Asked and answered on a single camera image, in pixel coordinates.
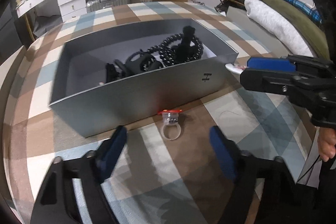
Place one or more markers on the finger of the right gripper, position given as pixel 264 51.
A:
pixel 261 80
pixel 273 63

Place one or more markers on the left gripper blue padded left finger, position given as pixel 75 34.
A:
pixel 109 152

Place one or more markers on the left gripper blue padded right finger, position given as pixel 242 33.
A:
pixel 226 151

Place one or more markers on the red white printed badge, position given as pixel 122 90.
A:
pixel 235 69

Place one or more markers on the slim black hair clip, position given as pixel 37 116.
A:
pixel 111 73

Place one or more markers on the large black claw clip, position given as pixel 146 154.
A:
pixel 137 63

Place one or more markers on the long black banana clip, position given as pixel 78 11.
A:
pixel 184 51

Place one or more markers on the person's right hand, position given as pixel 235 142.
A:
pixel 326 143

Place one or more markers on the olive green rolled blanket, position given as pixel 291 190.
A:
pixel 311 33

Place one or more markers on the white rolled blanket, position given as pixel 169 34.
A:
pixel 278 26

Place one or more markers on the blue plaid rolled blanket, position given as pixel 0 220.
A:
pixel 308 10

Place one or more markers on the silver open cardboard box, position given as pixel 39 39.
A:
pixel 83 100

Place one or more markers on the silver lying suitcase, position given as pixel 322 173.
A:
pixel 94 5

